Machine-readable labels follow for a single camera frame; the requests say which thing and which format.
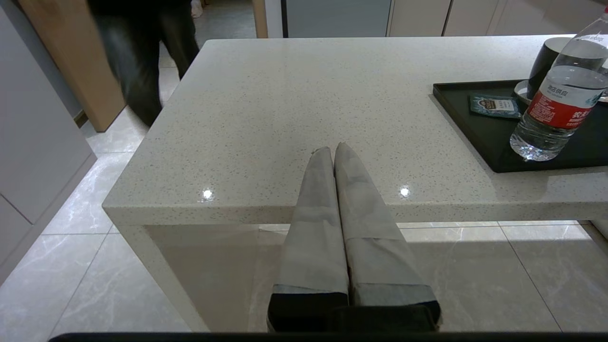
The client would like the clear water bottle red cap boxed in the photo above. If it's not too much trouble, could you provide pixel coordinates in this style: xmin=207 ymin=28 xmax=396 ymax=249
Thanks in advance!
xmin=510 ymin=12 xmax=608 ymax=162

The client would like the black mug white inside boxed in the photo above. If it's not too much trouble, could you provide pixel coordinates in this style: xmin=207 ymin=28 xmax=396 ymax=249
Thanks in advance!
xmin=526 ymin=37 xmax=576 ymax=100

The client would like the tall grey refrigerator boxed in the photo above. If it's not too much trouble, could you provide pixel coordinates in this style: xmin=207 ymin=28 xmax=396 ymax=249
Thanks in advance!
xmin=283 ymin=0 xmax=394 ymax=38

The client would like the white storage cabinet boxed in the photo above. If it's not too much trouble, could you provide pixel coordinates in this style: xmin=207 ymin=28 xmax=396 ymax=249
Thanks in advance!
xmin=0 ymin=5 xmax=98 ymax=285

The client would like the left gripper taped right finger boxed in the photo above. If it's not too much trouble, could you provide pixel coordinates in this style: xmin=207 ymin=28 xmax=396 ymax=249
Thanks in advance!
xmin=334 ymin=142 xmax=441 ymax=332

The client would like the round white coaster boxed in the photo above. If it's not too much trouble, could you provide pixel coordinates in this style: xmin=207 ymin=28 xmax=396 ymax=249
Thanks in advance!
xmin=514 ymin=80 xmax=535 ymax=105

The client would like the person in black clothes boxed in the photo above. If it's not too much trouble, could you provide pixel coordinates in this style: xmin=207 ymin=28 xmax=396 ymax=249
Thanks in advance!
xmin=87 ymin=0 xmax=200 ymax=128

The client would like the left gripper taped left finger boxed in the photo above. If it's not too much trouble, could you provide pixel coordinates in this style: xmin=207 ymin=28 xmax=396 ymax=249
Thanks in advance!
xmin=267 ymin=146 xmax=350 ymax=332

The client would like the black rectangular serving tray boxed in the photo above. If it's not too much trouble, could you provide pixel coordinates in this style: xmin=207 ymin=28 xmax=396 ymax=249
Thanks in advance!
xmin=432 ymin=79 xmax=608 ymax=173

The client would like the brown wooden door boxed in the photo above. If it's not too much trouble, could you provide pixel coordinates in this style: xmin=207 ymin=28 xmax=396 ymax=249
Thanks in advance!
xmin=18 ymin=0 xmax=128 ymax=133

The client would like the teal tea sachet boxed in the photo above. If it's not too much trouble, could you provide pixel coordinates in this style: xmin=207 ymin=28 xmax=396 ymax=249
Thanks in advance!
xmin=469 ymin=94 xmax=523 ymax=120

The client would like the grey kitchen base cabinet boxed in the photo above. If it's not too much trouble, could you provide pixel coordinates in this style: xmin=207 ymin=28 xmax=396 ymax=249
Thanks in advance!
xmin=387 ymin=0 xmax=608 ymax=38

